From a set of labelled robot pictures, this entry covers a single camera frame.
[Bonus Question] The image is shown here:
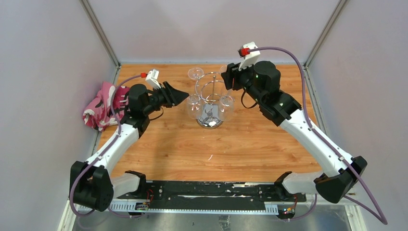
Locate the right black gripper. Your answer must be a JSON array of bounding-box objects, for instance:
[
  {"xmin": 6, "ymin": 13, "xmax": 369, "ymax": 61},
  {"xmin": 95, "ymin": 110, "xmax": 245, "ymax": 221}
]
[{"xmin": 221, "ymin": 57, "xmax": 265, "ymax": 105}]

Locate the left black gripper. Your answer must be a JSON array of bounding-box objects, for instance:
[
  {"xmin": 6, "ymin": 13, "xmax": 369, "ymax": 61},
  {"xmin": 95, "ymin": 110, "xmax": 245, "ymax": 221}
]
[{"xmin": 143, "ymin": 82, "xmax": 189, "ymax": 116}]

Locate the chrome wine glass rack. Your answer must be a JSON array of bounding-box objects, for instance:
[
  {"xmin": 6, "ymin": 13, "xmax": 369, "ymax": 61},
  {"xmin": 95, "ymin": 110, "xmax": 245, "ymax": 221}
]
[{"xmin": 195, "ymin": 72, "xmax": 230, "ymax": 129}]

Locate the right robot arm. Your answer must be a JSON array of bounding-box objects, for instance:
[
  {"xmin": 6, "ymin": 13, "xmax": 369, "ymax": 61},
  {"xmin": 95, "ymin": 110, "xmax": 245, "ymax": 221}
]
[{"xmin": 221, "ymin": 61, "xmax": 367, "ymax": 204}]

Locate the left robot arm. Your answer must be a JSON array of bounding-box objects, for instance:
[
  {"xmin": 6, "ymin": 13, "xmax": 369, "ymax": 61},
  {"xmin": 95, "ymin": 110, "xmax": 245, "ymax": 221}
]
[{"xmin": 69, "ymin": 81, "xmax": 189, "ymax": 216}]

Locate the pink camouflage cloth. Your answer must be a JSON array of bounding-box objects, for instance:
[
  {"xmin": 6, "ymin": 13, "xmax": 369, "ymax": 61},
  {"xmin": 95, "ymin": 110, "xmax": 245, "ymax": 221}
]
[{"xmin": 82, "ymin": 81, "xmax": 130, "ymax": 131}]

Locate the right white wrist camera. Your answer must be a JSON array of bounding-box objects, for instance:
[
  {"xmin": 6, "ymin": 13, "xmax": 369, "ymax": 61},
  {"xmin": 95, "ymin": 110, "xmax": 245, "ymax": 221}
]
[{"xmin": 238, "ymin": 41, "xmax": 260, "ymax": 71}]

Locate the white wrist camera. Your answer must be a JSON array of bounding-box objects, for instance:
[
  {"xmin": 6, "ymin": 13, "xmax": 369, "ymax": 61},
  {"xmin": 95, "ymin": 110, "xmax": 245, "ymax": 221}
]
[
  {"xmin": 238, "ymin": 41, "xmax": 260, "ymax": 71},
  {"xmin": 145, "ymin": 69, "xmax": 162, "ymax": 90}
]

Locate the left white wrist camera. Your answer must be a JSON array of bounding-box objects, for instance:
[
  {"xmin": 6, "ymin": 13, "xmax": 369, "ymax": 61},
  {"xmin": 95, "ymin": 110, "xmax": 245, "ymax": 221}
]
[{"xmin": 145, "ymin": 69, "xmax": 162, "ymax": 90}]

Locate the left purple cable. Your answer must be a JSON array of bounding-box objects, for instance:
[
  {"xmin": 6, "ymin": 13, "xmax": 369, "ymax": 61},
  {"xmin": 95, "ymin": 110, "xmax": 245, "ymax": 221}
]
[{"xmin": 69, "ymin": 72, "xmax": 148, "ymax": 218}]

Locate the purple cable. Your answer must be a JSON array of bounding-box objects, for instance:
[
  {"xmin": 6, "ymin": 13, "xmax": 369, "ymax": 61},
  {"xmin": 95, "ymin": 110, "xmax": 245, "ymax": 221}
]
[
  {"xmin": 69, "ymin": 72, "xmax": 148, "ymax": 218},
  {"xmin": 240, "ymin": 46, "xmax": 388, "ymax": 226}
]

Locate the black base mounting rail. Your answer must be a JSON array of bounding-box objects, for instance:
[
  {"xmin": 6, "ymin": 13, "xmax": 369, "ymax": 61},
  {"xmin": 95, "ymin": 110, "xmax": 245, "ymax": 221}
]
[{"xmin": 110, "ymin": 180, "xmax": 306, "ymax": 215}]

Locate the left aluminium frame post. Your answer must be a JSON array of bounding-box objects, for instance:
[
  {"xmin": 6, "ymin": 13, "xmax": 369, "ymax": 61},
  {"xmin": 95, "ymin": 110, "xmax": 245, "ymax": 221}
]
[{"xmin": 79, "ymin": 0, "xmax": 120, "ymax": 67}]

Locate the aluminium frame post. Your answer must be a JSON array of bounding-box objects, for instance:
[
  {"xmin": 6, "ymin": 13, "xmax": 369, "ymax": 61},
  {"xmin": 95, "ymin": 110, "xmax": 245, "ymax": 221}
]
[
  {"xmin": 304, "ymin": 0, "xmax": 349, "ymax": 69},
  {"xmin": 79, "ymin": 0, "xmax": 120, "ymax": 67}
]

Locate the right aluminium frame post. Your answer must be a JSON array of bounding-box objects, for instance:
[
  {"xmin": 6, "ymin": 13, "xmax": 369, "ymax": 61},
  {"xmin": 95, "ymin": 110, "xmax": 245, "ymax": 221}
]
[{"xmin": 304, "ymin": 0, "xmax": 349, "ymax": 69}]

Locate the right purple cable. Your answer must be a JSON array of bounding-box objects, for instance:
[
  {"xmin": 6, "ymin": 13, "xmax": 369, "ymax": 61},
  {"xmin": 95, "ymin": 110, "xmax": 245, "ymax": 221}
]
[{"xmin": 240, "ymin": 46, "xmax": 388, "ymax": 226}]

